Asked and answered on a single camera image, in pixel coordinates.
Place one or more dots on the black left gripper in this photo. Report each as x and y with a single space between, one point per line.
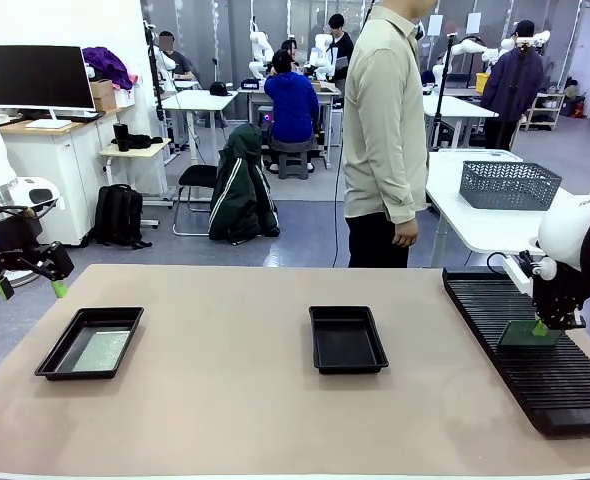
5 237

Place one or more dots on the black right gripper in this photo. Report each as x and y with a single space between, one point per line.
557 295

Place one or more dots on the green perforated circuit board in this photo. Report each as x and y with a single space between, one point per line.
100 352
517 335

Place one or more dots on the black ESD tray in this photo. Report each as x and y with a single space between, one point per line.
347 345
60 350

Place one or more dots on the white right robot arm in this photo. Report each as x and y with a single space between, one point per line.
570 225

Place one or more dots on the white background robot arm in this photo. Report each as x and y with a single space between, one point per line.
467 47
261 50
321 55
535 39

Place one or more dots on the person's bare hand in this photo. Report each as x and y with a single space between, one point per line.
406 234

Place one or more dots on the black slotted board rack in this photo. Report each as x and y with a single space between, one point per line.
550 390

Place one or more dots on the black backpack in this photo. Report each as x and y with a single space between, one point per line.
120 215

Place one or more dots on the white side table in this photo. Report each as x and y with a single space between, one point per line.
475 225

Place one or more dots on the grey mesh basket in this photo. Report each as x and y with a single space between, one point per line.
505 185

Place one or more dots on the small wooden side table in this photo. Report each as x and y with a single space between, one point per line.
135 150

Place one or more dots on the black tumbler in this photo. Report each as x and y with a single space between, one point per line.
121 137

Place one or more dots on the black cloth bundle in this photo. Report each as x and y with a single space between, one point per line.
142 141

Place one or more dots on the white plastic bin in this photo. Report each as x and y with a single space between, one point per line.
475 155

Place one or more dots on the brown cardboard box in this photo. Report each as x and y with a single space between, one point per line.
102 96

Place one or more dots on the black office chair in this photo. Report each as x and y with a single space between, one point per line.
197 175

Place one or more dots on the black computer monitor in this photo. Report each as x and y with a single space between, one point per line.
35 75

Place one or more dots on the white storage shelf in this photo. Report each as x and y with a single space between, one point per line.
545 112

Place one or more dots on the purple cloth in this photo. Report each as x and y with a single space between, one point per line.
105 65

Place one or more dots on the dark green striped jacket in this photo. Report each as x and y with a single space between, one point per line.
240 190

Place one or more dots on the white standing desk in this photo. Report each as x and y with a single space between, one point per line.
195 99

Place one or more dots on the person in dark coat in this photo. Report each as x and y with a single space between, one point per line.
510 85

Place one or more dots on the yellow bin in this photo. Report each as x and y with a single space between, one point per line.
483 84

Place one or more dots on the seated person in grey shirt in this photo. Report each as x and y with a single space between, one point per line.
180 62

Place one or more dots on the black cap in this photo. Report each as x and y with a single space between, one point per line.
220 89

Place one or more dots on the person in beige shirt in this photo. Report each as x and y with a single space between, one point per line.
380 125

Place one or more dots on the grey step stool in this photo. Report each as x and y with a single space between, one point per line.
292 167

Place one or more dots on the white workbench desk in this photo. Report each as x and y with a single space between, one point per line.
255 97

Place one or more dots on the black campus sign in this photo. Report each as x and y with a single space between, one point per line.
250 85

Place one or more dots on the person in blue hoodie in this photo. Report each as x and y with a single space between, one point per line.
292 105

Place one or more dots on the standing person in black jacket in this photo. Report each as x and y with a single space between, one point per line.
342 47

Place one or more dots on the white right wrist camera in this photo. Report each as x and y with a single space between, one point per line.
517 272

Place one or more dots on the black camera tripod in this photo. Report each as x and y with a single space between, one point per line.
441 100

